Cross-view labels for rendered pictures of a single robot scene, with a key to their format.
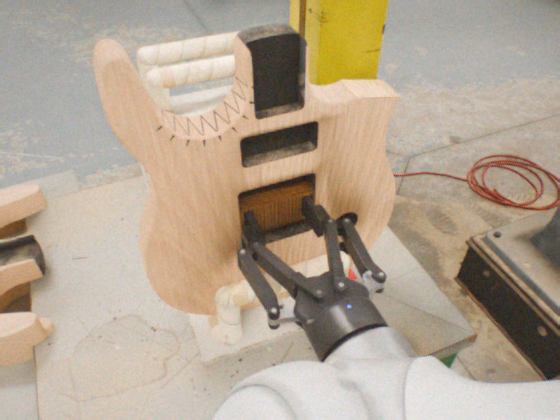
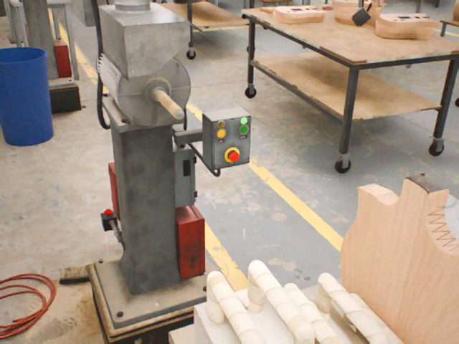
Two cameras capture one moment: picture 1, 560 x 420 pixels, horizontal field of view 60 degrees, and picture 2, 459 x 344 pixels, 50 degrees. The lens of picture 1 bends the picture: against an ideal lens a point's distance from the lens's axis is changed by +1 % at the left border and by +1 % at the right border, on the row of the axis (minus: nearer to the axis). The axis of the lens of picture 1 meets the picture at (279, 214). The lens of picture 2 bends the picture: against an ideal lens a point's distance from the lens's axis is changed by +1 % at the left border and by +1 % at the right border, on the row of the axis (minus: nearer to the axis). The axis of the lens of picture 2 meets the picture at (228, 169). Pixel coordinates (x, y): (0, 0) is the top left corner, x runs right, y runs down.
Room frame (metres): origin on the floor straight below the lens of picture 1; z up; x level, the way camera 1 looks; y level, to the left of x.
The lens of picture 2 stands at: (0.83, 0.76, 1.78)
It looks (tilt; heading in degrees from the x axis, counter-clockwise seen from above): 28 degrees down; 268
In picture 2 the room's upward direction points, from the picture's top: 1 degrees clockwise
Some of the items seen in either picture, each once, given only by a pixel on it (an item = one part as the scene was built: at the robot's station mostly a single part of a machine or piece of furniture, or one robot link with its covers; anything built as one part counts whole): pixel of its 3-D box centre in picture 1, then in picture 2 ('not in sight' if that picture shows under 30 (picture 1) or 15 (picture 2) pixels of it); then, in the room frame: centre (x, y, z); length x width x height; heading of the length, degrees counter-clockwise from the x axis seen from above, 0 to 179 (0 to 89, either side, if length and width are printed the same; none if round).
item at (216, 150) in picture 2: not in sight; (213, 140); (0.84, -1.00, 0.99); 0.24 x 0.21 x 0.26; 113
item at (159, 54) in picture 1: (195, 48); (234, 311); (0.79, 0.14, 1.20); 0.20 x 0.03 x 0.03; 112
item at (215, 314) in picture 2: not in sight; (215, 299); (0.83, 0.07, 1.15); 0.03 x 0.03 x 0.09
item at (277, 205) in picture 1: (274, 206); not in sight; (0.45, 0.01, 1.15); 0.10 x 0.03 x 0.05; 112
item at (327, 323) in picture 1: (336, 313); not in sight; (0.29, -0.06, 1.15); 0.09 x 0.08 x 0.07; 22
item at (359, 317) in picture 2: not in sight; (351, 308); (0.57, 0.05, 1.12); 0.20 x 0.03 x 0.03; 112
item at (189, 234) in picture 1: (273, 191); (407, 271); (0.46, 0.01, 1.17); 0.35 x 0.04 x 0.40; 112
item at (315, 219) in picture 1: (309, 210); not in sight; (0.44, -0.04, 1.15); 0.07 x 0.01 x 0.03; 22
